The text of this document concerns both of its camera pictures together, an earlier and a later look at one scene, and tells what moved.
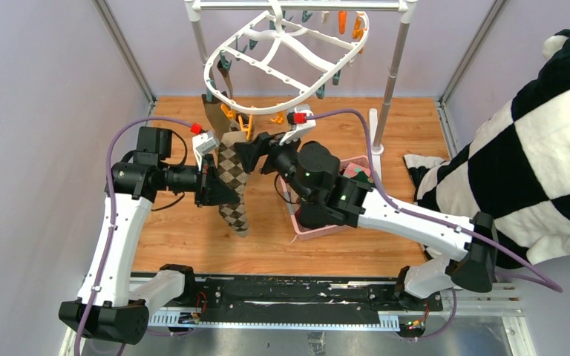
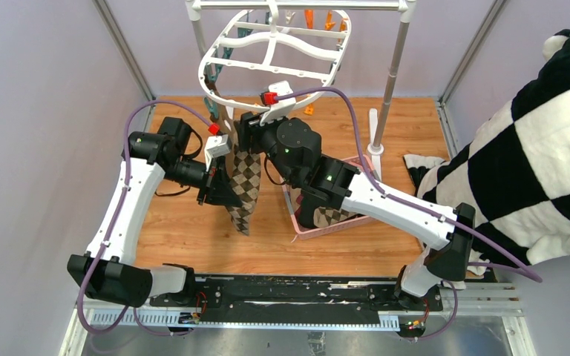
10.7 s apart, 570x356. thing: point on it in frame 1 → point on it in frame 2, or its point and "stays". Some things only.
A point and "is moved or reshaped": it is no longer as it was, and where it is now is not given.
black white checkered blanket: x=536 y=169 stays
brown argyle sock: x=246 y=121 is moved or reshaped
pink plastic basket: x=306 y=233 stays
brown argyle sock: x=233 y=173 is moved or reshaped
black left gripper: x=209 y=188 stays
